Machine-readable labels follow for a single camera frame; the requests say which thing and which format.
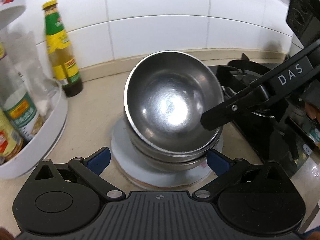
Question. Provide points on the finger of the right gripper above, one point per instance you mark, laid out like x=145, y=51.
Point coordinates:
x=247, y=100

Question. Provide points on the green label seasoning jar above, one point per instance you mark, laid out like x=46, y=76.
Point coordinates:
x=23, y=114

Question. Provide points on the white two-tier spice rack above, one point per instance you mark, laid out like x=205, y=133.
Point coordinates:
x=45, y=140

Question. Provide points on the steel bowl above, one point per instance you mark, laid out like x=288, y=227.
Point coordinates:
x=167, y=156
x=164, y=97
x=172, y=167

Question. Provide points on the black gas stove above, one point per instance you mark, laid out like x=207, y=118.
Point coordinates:
x=275, y=109

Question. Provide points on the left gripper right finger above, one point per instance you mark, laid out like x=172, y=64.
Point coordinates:
x=227, y=170

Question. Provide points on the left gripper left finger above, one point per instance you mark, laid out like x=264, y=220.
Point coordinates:
x=89, y=170

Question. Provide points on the green yellow sauce bottle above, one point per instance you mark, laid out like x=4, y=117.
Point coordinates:
x=60, y=52

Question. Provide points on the medium white plate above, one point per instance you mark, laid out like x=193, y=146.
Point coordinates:
x=150, y=187

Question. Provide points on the yellow cap oil bottle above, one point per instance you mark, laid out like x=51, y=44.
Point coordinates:
x=10, y=140

